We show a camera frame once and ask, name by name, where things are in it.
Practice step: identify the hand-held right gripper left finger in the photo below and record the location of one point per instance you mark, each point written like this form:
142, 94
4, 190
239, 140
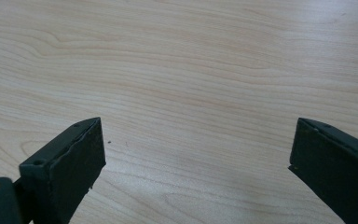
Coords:
65, 174

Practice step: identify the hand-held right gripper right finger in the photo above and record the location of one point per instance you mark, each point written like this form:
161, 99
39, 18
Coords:
335, 168

